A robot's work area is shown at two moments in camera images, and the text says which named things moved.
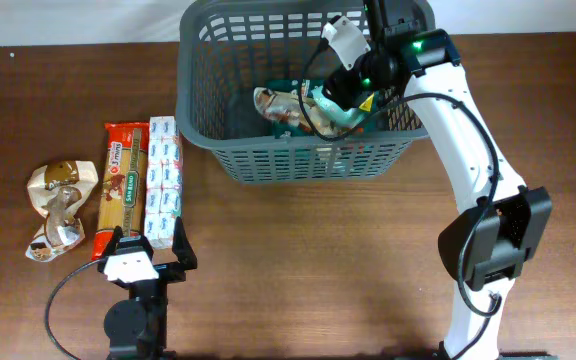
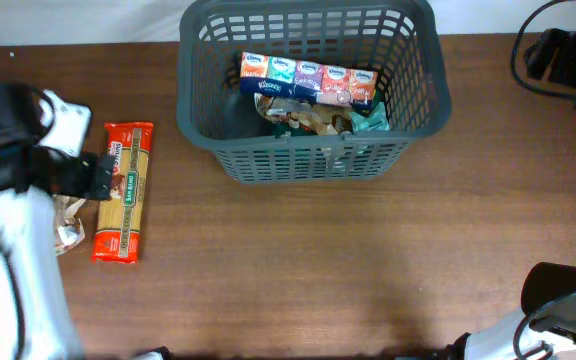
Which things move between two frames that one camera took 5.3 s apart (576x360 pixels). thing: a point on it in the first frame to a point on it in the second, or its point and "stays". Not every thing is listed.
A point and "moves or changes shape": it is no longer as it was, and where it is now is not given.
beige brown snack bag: [287, 109] stays
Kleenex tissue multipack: [163, 181] to [335, 85]
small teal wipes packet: [326, 106] moves or changes shape
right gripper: [343, 90] to [572, 46]
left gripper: [185, 255] to [81, 181]
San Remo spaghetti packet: [123, 183] stays
